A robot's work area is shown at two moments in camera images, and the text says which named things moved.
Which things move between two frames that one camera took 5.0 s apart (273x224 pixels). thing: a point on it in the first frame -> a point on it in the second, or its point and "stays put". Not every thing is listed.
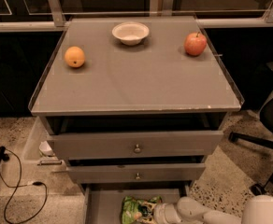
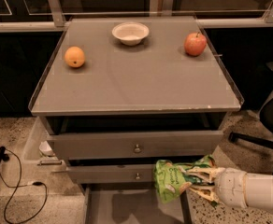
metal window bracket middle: (167, 0) stays put
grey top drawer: (136, 144) stays put
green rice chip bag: (130, 208) -> (171, 178)
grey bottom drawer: (103, 202) stays put
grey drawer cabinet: (136, 105) stays put
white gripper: (162, 214) -> (230, 185)
